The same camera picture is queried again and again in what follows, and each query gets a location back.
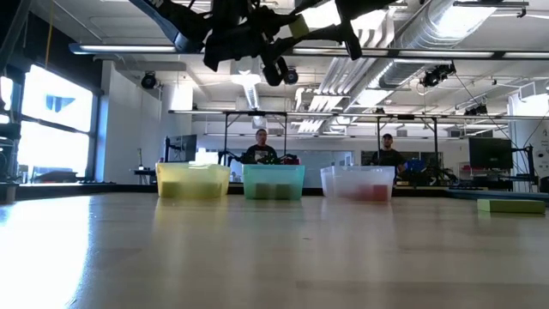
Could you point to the yellow plastic bin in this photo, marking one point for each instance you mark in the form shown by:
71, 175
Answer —
193, 173

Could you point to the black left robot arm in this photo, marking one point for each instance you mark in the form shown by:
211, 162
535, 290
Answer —
171, 21

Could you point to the teal plastic bin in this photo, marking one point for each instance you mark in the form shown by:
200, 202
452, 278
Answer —
274, 176

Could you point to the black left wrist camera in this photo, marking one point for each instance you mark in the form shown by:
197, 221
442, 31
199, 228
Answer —
274, 73

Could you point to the small green block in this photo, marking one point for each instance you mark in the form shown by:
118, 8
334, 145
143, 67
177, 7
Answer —
209, 190

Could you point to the red rectangular block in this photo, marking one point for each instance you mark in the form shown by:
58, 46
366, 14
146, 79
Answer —
357, 194
380, 193

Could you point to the green cube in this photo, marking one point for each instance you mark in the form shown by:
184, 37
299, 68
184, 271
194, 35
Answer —
299, 27

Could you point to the blue mat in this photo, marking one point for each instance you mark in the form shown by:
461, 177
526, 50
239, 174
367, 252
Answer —
493, 194

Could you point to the black background rig frame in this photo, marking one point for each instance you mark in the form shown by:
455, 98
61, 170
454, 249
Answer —
226, 137
435, 146

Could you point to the silver ventilation duct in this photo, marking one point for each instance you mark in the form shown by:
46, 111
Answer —
429, 34

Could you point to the large green rectangular block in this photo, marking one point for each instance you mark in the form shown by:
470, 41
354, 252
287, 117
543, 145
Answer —
510, 206

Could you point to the person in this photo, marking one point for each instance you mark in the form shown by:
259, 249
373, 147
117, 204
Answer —
388, 159
260, 152

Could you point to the black computer monitor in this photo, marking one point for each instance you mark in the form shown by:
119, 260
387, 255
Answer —
490, 153
182, 148

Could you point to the black overhead camera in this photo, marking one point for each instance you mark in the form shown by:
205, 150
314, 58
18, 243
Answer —
435, 76

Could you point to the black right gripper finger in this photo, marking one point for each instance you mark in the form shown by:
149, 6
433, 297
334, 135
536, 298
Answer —
326, 32
351, 38

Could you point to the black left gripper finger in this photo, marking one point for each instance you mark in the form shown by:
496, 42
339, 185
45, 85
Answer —
281, 47
279, 18

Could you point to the clear plastic bin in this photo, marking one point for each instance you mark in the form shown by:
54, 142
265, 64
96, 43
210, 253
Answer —
356, 176

